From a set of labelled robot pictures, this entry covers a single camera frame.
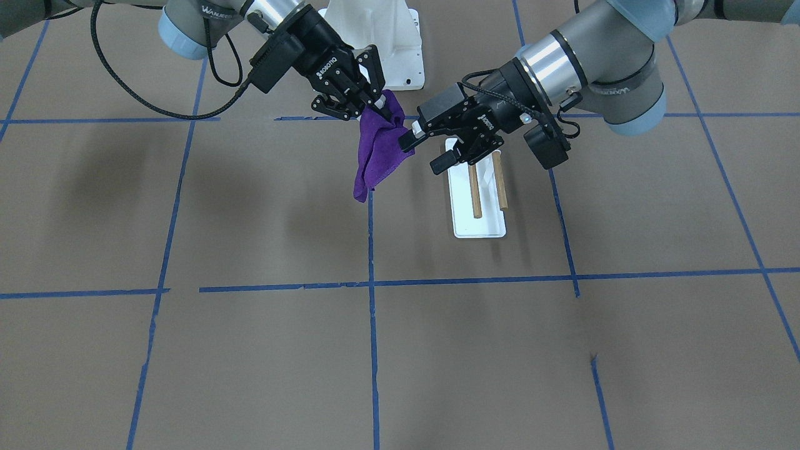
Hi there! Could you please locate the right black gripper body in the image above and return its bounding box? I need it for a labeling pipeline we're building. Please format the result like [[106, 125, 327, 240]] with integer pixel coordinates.
[[288, 5, 385, 121]]

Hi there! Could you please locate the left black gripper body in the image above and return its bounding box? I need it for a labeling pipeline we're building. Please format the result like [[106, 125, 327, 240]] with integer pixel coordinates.
[[431, 62, 551, 157]]

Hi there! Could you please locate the purple microfiber towel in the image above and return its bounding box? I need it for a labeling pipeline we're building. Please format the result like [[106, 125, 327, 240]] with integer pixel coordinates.
[[352, 108, 415, 203]]

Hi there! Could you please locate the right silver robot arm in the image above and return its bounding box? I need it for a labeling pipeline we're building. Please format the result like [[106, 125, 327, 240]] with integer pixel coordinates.
[[1, 1, 396, 121]]

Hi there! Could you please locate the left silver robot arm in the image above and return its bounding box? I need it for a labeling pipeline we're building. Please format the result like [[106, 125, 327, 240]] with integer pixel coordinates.
[[398, 1, 798, 174]]

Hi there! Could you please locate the wooden rack rod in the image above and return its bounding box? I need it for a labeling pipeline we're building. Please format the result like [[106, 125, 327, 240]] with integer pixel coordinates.
[[491, 150, 509, 213], [467, 165, 483, 219]]

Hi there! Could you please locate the white towel rack base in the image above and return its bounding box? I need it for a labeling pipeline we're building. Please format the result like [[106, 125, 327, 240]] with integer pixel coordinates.
[[447, 150, 508, 239]]

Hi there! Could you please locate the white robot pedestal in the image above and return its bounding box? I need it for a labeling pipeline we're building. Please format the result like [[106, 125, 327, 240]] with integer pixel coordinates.
[[320, 1, 426, 91]]

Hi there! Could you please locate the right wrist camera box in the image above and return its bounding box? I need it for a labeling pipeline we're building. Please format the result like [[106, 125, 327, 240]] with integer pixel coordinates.
[[247, 32, 305, 94]]

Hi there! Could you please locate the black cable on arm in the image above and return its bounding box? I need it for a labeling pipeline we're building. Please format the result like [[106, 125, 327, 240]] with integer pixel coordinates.
[[91, 0, 263, 121]]

